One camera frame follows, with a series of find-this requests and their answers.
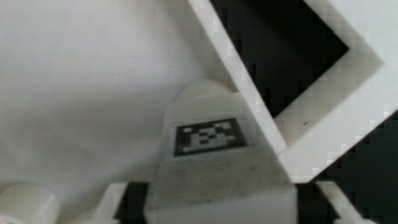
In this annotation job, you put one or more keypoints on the white square tabletop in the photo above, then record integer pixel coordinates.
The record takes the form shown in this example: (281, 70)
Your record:
(98, 58)

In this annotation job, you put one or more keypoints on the white U-shaped obstacle fence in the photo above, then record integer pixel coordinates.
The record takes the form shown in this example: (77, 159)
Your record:
(350, 100)

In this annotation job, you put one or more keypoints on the white table leg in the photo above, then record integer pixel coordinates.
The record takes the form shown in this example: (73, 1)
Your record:
(221, 184)

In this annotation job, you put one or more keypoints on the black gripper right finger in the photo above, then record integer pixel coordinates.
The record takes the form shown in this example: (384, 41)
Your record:
(326, 207)

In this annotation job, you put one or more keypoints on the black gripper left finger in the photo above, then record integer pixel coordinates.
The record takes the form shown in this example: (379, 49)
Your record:
(121, 205)

